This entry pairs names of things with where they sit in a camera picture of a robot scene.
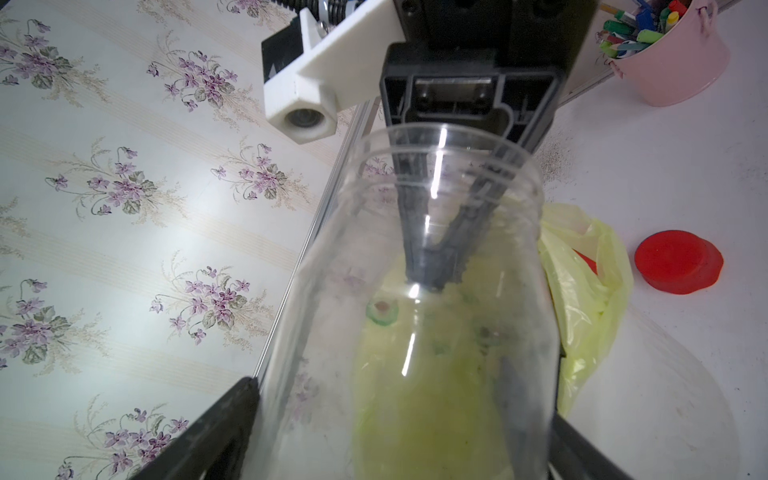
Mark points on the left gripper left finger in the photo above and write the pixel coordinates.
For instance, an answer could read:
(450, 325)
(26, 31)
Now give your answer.
(215, 445)

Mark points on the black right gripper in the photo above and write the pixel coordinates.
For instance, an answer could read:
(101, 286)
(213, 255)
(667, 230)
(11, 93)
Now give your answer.
(496, 66)

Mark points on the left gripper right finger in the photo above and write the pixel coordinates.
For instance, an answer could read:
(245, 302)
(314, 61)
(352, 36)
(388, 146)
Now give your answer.
(572, 456)

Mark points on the white plastic trash bin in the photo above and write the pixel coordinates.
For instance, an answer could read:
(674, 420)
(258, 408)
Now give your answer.
(654, 409)

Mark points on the green avocado print bag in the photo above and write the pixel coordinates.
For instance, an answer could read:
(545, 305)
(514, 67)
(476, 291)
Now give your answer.
(576, 300)

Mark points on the pens in cup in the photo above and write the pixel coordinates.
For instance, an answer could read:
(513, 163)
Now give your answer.
(630, 32)

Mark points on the pink pen holder cup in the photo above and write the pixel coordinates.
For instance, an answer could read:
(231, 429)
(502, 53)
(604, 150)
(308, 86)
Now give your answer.
(682, 64)

